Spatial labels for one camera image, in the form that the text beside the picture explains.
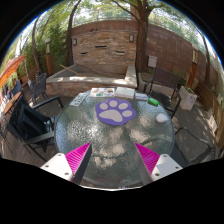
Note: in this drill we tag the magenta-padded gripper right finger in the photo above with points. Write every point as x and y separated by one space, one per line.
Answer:
148 158

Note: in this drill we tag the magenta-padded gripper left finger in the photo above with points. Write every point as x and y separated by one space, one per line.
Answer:
77 158

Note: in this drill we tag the white computer mouse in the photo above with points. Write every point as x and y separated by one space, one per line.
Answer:
162 118

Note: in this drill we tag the purple paw-shaped mouse pad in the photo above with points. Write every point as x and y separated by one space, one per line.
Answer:
115 113

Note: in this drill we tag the black metal armchair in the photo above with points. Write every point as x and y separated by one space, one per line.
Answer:
31 123
200 140
38 87

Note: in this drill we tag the green wipes pack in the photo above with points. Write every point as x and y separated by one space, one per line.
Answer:
153 101

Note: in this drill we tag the white number plate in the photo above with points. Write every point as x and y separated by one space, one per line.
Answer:
79 99

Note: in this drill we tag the flat white box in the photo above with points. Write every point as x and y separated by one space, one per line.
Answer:
130 93
120 92

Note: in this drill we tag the colourful printed sheet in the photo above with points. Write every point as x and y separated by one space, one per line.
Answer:
102 92

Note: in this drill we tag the white planter box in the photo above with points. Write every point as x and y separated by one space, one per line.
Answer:
187 98

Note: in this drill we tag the stone fountain basin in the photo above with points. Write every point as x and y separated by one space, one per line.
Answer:
86 81

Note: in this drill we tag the dark slatted armchair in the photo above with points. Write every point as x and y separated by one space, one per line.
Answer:
164 78

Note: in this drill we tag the wooden stick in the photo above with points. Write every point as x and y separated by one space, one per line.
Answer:
70 69

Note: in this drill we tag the white utility box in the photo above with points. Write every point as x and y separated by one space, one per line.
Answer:
152 61

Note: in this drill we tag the slim curved tree trunk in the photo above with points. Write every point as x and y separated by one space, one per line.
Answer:
69 43
206 63

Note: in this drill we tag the orange parasol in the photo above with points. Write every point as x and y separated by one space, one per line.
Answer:
10 68

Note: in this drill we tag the thick tree trunk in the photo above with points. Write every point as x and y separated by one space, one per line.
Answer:
141 43

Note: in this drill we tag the wooden lamp post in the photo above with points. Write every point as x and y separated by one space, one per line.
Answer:
49 60
192 71

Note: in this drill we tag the black wall lamp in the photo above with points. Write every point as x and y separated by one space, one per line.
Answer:
74 41
131 38

